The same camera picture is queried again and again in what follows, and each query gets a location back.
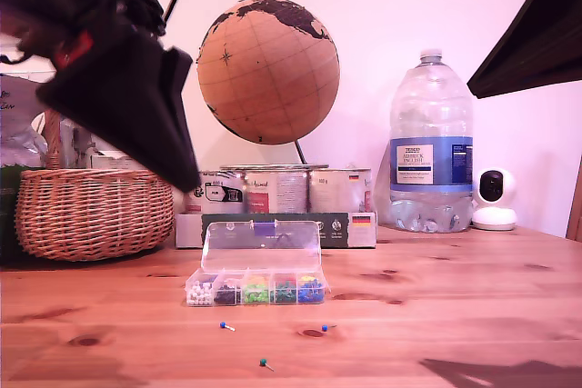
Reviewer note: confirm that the tin can with flag mark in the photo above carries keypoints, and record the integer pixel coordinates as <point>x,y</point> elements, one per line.
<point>336,188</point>

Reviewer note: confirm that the large clear water bottle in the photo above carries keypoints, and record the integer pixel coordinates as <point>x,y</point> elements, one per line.
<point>429,161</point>

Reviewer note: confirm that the cork globe on metal stand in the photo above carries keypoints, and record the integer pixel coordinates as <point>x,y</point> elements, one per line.
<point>268,70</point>

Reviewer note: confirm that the clear plastic pin box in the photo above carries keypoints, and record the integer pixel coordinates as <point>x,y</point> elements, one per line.
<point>200,297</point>

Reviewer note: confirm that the small white round camera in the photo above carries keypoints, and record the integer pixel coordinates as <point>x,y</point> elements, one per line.
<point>493,217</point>

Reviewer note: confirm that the cardboard can tray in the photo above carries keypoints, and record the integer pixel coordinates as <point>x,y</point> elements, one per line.
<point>188,229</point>

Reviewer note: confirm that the blue round-head pin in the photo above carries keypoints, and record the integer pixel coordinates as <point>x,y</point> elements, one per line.
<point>222,325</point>
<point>324,328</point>

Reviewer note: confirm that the tin can with red label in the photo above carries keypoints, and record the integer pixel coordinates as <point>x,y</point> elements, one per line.
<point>277,188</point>

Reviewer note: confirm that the tin can with black pictogram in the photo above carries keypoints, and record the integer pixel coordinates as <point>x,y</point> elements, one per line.
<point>218,197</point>

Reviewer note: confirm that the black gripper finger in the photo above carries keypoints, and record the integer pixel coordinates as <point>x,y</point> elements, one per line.
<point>179,70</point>
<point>118,102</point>
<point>536,42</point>

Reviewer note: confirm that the small white cardboard box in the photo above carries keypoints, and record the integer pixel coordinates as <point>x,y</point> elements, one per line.
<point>109,161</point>

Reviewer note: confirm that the green round-head pin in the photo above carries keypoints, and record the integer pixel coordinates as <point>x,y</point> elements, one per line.
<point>262,363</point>

